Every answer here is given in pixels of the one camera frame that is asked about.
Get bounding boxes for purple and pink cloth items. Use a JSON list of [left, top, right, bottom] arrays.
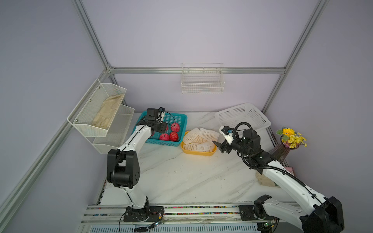
[[284, 167, 294, 175]]

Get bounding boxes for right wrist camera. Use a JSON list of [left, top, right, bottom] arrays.
[[219, 126, 235, 145]]

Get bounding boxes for white two-tier wire shelf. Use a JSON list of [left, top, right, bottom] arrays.
[[67, 80, 135, 154]]

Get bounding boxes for dark glass vase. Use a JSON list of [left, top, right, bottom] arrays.
[[269, 144, 292, 163]]

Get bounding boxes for aluminium frame structure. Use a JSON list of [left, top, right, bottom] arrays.
[[1, 1, 328, 231]]

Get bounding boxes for yellow plastic tub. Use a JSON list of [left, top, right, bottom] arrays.
[[180, 131, 217, 156]]

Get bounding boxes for teal plastic perforated basket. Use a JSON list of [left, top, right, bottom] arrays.
[[146, 113, 187, 147]]

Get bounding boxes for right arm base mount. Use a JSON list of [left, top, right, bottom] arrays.
[[239, 195, 279, 228]]

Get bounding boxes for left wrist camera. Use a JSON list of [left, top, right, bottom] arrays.
[[157, 107, 166, 122]]

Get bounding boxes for beige work glove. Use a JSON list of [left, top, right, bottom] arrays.
[[255, 171, 278, 187]]

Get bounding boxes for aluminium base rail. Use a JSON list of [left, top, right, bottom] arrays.
[[76, 202, 328, 233]]

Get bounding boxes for white plastic perforated basket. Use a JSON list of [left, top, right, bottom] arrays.
[[214, 103, 271, 130]]

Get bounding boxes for yellow flower bouquet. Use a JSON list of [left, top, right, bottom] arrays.
[[276, 128, 308, 149]]

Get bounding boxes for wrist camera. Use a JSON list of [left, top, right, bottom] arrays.
[[157, 107, 166, 122], [219, 126, 235, 145]]

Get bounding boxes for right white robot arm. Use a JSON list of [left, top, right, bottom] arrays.
[[214, 126, 345, 233]]

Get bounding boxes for beige cloth in shelf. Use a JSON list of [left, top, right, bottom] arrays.
[[91, 94, 124, 130]]

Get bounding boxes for white wire wall basket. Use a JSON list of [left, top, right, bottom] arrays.
[[181, 63, 225, 94]]

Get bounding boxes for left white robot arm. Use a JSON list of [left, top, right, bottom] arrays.
[[107, 107, 167, 212]]

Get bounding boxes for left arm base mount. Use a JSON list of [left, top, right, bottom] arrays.
[[121, 202, 165, 222]]

